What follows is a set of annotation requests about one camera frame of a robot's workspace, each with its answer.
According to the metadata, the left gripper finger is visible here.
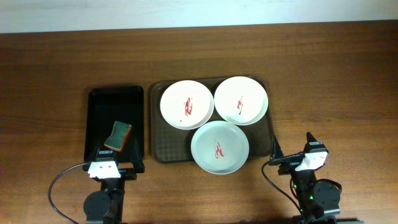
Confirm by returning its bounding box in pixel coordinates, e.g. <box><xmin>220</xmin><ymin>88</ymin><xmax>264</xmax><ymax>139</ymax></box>
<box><xmin>130</xmin><ymin>139</ymin><xmax>144</xmax><ymax>170</ymax></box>
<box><xmin>85</xmin><ymin>145</ymin><xmax>101</xmax><ymax>162</ymax></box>

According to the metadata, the green orange sponge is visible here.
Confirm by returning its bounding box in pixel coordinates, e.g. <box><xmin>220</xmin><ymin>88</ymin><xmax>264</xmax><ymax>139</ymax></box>
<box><xmin>104</xmin><ymin>121</ymin><xmax>132</xmax><ymax>152</ymax></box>

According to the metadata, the white plate front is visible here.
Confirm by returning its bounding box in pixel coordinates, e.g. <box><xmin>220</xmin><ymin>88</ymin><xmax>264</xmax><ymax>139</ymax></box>
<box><xmin>190</xmin><ymin>121</ymin><xmax>249</xmax><ymax>175</ymax></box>

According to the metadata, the white plate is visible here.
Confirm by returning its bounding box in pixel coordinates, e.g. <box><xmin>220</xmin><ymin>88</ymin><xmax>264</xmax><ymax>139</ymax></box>
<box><xmin>160</xmin><ymin>80</ymin><xmax>215</xmax><ymax>130</ymax></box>
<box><xmin>214</xmin><ymin>77</ymin><xmax>269</xmax><ymax>126</ymax></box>
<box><xmin>190</xmin><ymin>121</ymin><xmax>249</xmax><ymax>175</ymax></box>

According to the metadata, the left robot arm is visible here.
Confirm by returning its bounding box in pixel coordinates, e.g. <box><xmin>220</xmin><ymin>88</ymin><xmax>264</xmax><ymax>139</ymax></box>
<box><xmin>83</xmin><ymin>139</ymin><xmax>145</xmax><ymax>223</ymax></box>

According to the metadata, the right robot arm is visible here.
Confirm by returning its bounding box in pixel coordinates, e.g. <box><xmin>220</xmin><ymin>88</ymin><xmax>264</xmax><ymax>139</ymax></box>
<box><xmin>261</xmin><ymin>132</ymin><xmax>362</xmax><ymax>223</ymax></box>

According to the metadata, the brown serving tray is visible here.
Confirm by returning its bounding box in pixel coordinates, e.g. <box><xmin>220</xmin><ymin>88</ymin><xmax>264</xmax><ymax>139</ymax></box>
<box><xmin>150</xmin><ymin>80</ymin><xmax>275</xmax><ymax>164</ymax></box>

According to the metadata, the black plastic tray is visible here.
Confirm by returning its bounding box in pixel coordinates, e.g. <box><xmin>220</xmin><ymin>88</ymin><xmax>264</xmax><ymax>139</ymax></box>
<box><xmin>85</xmin><ymin>86</ymin><xmax>144</xmax><ymax>154</ymax></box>

